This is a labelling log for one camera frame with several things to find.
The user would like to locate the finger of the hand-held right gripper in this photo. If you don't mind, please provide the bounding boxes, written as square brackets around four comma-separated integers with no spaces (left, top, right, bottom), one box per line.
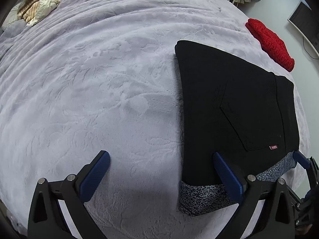
[293,151,319,180]

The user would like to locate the computer monitor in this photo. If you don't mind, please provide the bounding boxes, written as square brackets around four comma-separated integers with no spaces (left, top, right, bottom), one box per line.
[287,1,319,58]

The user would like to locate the lavender plush blanket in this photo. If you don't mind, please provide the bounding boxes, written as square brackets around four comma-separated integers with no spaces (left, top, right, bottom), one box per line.
[0,0,312,239]

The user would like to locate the black pants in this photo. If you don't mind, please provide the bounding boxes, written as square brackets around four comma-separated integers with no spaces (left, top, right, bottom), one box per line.
[174,40,300,185]

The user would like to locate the brown striped cloth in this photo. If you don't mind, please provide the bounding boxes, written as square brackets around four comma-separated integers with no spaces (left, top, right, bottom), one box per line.
[16,0,51,23]

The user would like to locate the grey pillow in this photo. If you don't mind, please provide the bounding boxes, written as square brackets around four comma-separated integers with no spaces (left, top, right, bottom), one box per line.
[1,4,28,38]

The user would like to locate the monitor cable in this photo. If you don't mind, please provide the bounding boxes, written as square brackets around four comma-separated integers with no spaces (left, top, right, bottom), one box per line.
[302,36,319,60]

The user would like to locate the red knitted sweater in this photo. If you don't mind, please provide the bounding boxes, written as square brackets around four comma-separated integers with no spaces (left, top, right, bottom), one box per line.
[245,18,295,72]

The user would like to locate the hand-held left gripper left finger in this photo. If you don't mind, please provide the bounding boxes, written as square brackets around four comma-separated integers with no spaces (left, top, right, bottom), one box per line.
[27,150,110,239]

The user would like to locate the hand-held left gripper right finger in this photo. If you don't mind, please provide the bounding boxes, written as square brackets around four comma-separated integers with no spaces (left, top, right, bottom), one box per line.
[213,151,296,239]

